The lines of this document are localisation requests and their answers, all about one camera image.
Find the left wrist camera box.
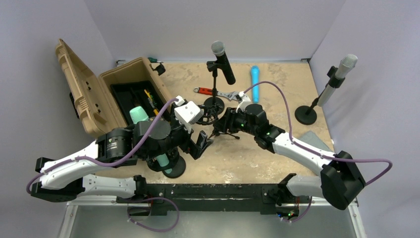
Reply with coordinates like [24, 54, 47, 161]
[174, 95, 204, 134]

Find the black handheld microphone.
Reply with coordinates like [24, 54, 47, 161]
[210, 41, 236, 85]

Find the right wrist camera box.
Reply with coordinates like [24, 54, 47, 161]
[235, 91, 253, 113]

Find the blue microphone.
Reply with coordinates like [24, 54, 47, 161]
[251, 65, 260, 103]

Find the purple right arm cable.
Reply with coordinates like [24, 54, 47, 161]
[243, 80, 393, 186]

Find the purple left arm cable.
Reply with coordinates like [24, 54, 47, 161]
[26, 98, 179, 194]

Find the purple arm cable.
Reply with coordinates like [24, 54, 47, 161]
[26, 98, 179, 194]
[243, 80, 393, 186]

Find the black tripod shock-mount stand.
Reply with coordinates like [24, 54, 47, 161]
[196, 104, 240, 140]

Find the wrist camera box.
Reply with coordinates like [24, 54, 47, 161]
[235, 91, 253, 113]
[174, 95, 204, 134]

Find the black aluminium mounting rail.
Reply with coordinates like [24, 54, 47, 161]
[67, 182, 355, 217]

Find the red-handled adjustable wrench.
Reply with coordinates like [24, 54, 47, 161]
[193, 87, 242, 102]

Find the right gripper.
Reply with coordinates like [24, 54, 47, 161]
[213, 107, 258, 136]

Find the black round shock-mount stand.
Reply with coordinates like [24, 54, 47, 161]
[146, 148, 186, 179]

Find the black round-base mic stand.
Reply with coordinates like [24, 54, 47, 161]
[204, 61, 225, 115]

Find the black stand right side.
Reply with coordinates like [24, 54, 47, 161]
[294, 65, 346, 126]

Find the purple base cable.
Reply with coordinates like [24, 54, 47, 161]
[127, 196, 180, 233]

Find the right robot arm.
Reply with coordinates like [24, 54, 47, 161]
[213, 104, 367, 210]

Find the mint green microphone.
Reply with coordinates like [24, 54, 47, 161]
[130, 106, 171, 161]

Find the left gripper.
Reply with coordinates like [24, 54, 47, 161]
[143, 104, 212, 162]

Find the yellow screwdriver in toolbox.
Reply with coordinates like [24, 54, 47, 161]
[144, 89, 159, 116]

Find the tan plastic toolbox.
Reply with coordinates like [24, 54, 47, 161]
[55, 39, 172, 138]

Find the green-handled tool behind toolbox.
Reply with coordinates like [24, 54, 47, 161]
[148, 57, 162, 63]

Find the silver grey microphone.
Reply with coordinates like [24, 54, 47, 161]
[317, 54, 358, 107]

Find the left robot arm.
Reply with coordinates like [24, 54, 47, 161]
[26, 118, 212, 203]

